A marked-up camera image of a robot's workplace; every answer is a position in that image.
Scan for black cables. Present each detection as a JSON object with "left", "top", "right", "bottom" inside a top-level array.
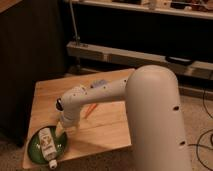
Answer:
[{"left": 188, "top": 79, "right": 213, "bottom": 164}]

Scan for wooden shelf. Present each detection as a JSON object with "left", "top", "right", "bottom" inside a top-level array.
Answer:
[{"left": 63, "top": 0, "right": 213, "bottom": 20}]

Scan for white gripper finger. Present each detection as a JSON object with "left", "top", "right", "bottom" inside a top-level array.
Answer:
[{"left": 55, "top": 123, "right": 65, "bottom": 137}]

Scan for metal pole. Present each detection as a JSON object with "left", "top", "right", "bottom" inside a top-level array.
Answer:
[{"left": 69, "top": 0, "right": 81, "bottom": 46}]

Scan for black handle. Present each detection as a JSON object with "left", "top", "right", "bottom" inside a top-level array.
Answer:
[{"left": 165, "top": 56, "right": 195, "bottom": 66}]

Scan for dark cabinet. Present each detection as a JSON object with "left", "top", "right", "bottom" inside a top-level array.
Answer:
[{"left": 0, "top": 0, "right": 66, "bottom": 147}]

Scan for green ceramic bowl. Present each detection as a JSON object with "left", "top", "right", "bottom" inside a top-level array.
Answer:
[{"left": 27, "top": 126, "right": 67, "bottom": 169}]

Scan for orange carrot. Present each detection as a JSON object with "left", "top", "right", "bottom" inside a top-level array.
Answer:
[{"left": 84, "top": 103, "right": 98, "bottom": 118}]

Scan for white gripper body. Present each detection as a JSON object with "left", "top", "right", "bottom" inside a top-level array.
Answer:
[{"left": 60, "top": 112, "right": 80, "bottom": 128}]

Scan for grey metal rail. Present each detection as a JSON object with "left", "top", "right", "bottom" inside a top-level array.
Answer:
[{"left": 66, "top": 42, "right": 213, "bottom": 80}]

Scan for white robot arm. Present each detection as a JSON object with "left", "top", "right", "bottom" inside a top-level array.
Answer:
[{"left": 56, "top": 65, "right": 192, "bottom": 171}]

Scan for wooden table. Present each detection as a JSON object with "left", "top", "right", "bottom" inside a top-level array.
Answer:
[{"left": 27, "top": 69, "right": 133, "bottom": 162}]

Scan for white plastic bottle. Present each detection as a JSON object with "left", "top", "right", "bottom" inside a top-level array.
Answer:
[{"left": 38, "top": 128, "right": 57, "bottom": 169}]

